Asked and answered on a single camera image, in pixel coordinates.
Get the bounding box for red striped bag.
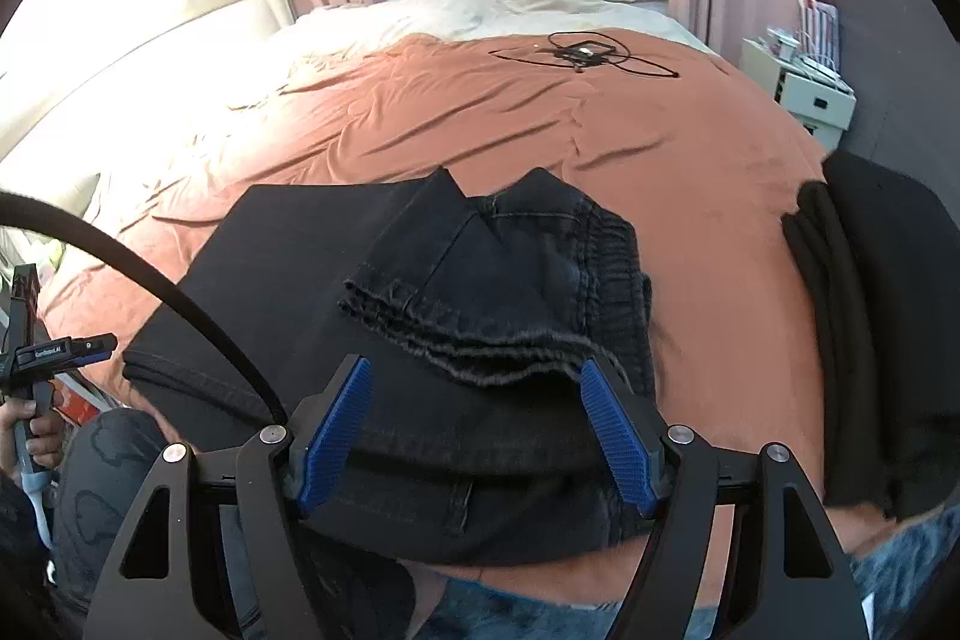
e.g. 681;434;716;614
793;0;842;65

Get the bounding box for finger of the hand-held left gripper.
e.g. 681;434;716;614
70;332;119;366

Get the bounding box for thin black cable tangle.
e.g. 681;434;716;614
490;30;681;82

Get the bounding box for thick black cable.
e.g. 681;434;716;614
0;190;291;429

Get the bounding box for person's patterned trouser leg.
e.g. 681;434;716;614
51;406;421;640

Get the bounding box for stack of folded black clothes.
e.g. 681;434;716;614
780;149;960;526

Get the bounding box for orange blanket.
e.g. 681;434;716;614
36;29;893;603

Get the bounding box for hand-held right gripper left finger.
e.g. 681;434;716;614
81;353;376;640

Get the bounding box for cream padded headboard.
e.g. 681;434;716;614
0;0;295;161

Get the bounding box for blue fluffy blanket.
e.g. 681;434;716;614
420;503;960;640

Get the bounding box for person's left hand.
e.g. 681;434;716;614
0;400;68;471

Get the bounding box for white drawer cabinet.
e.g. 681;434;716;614
739;36;857;136

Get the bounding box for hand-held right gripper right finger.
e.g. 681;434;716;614
580;355;871;640

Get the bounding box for black denim pants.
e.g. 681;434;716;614
122;166;658;567

